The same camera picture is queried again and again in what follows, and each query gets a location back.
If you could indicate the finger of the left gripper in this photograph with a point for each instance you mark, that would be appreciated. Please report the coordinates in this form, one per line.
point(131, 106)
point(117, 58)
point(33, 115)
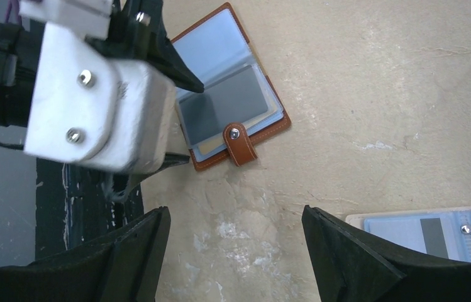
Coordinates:
point(173, 159)
point(137, 32)

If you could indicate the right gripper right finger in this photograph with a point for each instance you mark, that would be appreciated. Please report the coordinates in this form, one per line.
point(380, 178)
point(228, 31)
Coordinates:
point(350, 264)

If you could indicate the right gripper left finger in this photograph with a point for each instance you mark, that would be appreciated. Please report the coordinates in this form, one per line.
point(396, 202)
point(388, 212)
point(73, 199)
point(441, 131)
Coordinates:
point(123, 265)

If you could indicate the tan leather card holder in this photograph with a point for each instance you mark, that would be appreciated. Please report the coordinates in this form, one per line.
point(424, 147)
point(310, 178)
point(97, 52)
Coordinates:
point(213, 48)

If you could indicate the blue card white tray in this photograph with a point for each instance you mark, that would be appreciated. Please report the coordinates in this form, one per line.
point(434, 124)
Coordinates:
point(444, 232)

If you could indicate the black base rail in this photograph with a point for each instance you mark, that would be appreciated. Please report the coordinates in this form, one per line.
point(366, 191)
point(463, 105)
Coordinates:
point(71, 208)

